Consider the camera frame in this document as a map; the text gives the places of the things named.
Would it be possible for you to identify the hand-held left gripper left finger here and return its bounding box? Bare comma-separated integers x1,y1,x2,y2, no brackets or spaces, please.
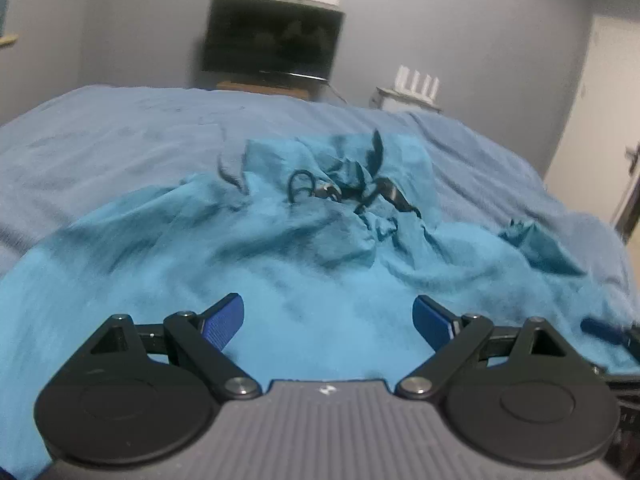
65,292,262,402

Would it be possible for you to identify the white door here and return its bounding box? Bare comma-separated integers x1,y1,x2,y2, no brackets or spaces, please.
542,12,640,241

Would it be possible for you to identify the white box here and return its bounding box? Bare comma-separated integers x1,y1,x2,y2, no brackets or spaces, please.
376,86,444,114

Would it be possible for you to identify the wooden television stand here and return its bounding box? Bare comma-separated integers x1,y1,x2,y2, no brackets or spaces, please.
216,80,314,102

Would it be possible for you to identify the blue bed blanket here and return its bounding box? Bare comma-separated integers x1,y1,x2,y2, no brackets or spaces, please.
0,84,640,321

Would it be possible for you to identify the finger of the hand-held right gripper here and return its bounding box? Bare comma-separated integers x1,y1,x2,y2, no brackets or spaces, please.
580,316,640,357

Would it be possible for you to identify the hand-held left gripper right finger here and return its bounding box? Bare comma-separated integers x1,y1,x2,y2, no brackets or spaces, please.
395,295,583,401

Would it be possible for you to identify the white router with antennas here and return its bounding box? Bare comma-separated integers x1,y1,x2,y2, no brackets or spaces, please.
395,65,441,104

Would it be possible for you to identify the black television cable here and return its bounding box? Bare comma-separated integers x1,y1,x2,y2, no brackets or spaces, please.
324,81,352,107

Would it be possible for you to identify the teal zip jacket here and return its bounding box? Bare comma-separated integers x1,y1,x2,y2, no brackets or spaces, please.
0,130,640,480

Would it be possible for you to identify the black flat television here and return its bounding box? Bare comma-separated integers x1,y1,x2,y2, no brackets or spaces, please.
200,0,346,84

